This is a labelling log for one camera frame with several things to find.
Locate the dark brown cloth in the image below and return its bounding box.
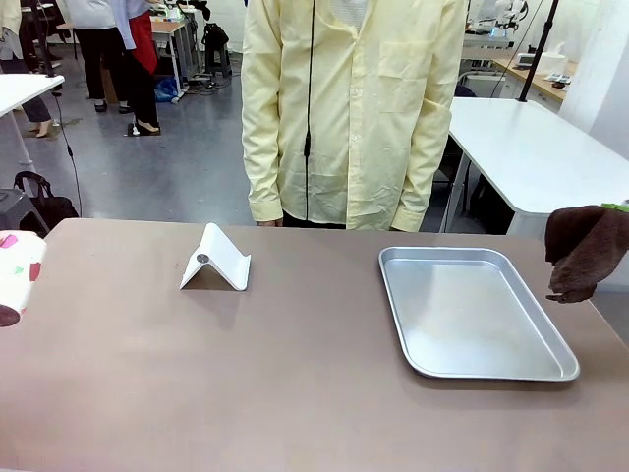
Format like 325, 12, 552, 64
544, 205, 629, 304

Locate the pink handled white lint roller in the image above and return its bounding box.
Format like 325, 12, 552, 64
0, 229, 48, 329

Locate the large white table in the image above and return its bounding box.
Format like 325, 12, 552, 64
439, 96, 629, 236

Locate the wooden workbench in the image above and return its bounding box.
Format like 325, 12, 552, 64
490, 57, 579, 115

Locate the white tissue box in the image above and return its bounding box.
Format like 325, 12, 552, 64
543, 42, 569, 76

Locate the black tripod pole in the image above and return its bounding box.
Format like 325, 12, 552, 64
518, 0, 562, 103

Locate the silver metal tray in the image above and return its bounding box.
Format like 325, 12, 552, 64
377, 245, 582, 384

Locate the person in yellow shirt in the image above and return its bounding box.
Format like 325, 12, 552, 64
240, 0, 468, 233

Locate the white folding stand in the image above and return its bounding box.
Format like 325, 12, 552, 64
178, 221, 253, 292

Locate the black stool with backpack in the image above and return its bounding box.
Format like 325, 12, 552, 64
201, 22, 233, 80

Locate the blue plastic bag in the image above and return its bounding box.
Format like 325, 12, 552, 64
154, 77, 181, 105

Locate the grey desk with metal legs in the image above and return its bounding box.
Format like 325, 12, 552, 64
149, 17, 194, 97

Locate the person with red apron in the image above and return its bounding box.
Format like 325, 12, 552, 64
110, 0, 162, 136

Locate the person in black trousers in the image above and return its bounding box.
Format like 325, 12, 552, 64
57, 0, 133, 114

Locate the grey plastic stool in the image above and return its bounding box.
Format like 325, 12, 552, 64
0, 188, 51, 236

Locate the small white table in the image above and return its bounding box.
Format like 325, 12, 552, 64
0, 73, 67, 167

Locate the person in beige coat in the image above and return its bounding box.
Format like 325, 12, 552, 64
0, 0, 59, 140

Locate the black hanging cord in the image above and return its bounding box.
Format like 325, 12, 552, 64
303, 0, 316, 221

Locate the thin black hanging cable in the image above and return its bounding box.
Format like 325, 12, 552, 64
48, 90, 84, 217

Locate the black bag with handles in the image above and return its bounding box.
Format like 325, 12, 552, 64
13, 170, 82, 233

